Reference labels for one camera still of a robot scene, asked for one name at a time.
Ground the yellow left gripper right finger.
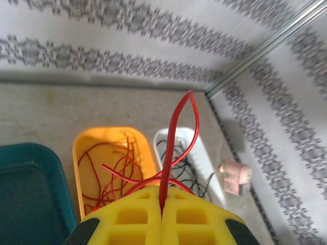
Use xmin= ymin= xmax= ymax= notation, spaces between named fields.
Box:
xmin=162 ymin=187 xmax=261 ymax=245

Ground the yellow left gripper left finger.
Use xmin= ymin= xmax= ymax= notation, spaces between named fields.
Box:
xmin=62 ymin=185 xmax=163 ymax=245

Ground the black cable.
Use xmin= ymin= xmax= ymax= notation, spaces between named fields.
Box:
xmin=178 ymin=176 xmax=213 ymax=202
xmin=155 ymin=139 xmax=197 ymax=184

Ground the grey cable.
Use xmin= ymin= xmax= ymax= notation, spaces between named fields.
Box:
xmin=203 ymin=171 xmax=217 ymax=197

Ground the red cable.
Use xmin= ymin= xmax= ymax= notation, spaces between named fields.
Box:
xmin=102 ymin=89 xmax=201 ymax=215
xmin=122 ymin=131 xmax=144 ymax=184
xmin=97 ymin=150 xmax=138 ymax=207
xmin=78 ymin=142 xmax=121 ymax=207

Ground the small pink device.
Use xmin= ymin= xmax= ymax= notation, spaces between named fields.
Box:
xmin=218 ymin=159 xmax=253 ymax=197

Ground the white plastic bin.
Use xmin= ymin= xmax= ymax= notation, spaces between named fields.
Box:
xmin=152 ymin=127 xmax=228 ymax=210

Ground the yellow plastic bin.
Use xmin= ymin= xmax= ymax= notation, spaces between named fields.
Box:
xmin=72 ymin=126 xmax=160 ymax=223

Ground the teal plastic bin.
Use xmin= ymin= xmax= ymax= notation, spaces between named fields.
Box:
xmin=0 ymin=142 xmax=79 ymax=245

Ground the aluminium frame post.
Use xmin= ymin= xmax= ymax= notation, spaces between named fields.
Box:
xmin=204 ymin=0 xmax=327 ymax=99

